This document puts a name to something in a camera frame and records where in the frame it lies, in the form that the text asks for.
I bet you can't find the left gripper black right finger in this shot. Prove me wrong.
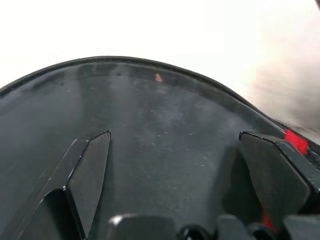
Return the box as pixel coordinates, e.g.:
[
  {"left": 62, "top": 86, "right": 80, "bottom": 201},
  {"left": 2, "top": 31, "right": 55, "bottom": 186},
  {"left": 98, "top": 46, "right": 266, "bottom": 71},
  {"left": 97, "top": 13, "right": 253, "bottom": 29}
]
[{"left": 238, "top": 130, "right": 320, "bottom": 232}]

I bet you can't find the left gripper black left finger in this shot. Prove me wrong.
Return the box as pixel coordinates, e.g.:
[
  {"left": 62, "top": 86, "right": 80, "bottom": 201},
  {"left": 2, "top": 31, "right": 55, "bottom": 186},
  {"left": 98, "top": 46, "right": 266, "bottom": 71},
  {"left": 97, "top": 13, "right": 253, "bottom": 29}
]
[{"left": 7, "top": 129, "right": 113, "bottom": 240}]

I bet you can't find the black table tennis paddle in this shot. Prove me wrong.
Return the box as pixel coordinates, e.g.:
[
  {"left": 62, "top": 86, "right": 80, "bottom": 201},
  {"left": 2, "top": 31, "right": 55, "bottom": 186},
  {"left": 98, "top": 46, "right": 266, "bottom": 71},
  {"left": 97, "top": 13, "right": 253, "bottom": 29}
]
[{"left": 0, "top": 62, "right": 286, "bottom": 240}]

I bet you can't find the black clear zip pouch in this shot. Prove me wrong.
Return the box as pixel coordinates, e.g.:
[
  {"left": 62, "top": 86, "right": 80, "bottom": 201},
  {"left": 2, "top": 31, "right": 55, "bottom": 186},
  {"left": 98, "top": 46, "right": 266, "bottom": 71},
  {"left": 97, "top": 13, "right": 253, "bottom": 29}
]
[{"left": 0, "top": 55, "right": 320, "bottom": 240}]

